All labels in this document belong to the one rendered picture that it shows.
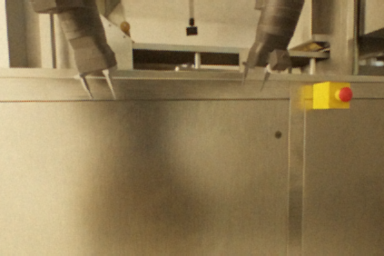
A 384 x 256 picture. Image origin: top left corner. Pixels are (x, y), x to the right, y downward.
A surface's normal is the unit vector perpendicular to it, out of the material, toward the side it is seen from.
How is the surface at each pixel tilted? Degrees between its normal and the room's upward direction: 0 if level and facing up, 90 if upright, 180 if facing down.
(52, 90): 90
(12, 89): 90
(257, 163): 90
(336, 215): 90
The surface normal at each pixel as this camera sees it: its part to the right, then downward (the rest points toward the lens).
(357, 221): 0.22, 0.07
